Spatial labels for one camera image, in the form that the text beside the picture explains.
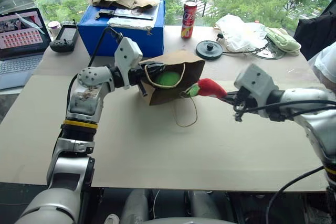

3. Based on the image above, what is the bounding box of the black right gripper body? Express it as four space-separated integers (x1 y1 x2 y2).
232 87 254 123

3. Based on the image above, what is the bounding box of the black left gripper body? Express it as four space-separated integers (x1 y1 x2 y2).
128 63 149 85

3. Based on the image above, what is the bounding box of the red chili plush toy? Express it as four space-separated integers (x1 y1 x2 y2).
185 78 227 99

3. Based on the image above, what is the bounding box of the brown paper bag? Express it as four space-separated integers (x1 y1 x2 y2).
89 0 161 10
139 49 206 128

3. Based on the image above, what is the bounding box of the green round plush toy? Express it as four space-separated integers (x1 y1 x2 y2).
155 71 182 88

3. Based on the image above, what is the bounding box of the white plastic bag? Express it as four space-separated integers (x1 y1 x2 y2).
213 14 269 53

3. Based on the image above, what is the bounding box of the crumpled brown paper bag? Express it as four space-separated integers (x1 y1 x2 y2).
89 0 161 10

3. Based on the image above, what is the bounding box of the blue storage box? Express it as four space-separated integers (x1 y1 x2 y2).
77 0 166 58

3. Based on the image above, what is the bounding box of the black round kettle base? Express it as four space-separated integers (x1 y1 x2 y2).
195 39 224 59

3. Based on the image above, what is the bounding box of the round glass lid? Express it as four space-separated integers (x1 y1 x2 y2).
251 42 287 60

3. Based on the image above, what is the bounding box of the red drink can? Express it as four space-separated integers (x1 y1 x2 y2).
181 0 198 39

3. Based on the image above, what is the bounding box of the black flat device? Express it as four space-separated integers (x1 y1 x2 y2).
94 9 116 21

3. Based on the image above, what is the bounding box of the light green cloth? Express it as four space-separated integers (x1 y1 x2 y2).
264 26 302 57

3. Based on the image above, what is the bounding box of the black handheld remote controller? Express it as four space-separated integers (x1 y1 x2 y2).
49 19 79 53

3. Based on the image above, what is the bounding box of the white cup with purple lid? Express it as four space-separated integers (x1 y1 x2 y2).
47 20 62 41

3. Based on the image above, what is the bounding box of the black fabric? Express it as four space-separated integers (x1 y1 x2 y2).
293 11 336 61

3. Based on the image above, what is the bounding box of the silver robot leg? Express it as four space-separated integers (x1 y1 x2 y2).
120 188 151 224
187 190 229 223

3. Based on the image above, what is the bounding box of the silver laptop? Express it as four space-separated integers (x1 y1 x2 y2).
0 7 52 90

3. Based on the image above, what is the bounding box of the white shoe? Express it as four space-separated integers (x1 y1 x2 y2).
104 214 121 224

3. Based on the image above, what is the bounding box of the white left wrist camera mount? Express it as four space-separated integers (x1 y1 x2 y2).
114 36 143 90

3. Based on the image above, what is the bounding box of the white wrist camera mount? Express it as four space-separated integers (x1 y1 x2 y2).
233 63 279 118
114 36 143 90

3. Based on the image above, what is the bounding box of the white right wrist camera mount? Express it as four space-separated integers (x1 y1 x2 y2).
233 63 279 118

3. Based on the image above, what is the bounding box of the black kettle power cord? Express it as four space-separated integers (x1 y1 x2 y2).
215 33 268 55

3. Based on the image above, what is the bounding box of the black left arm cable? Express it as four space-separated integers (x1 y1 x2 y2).
66 26 124 116

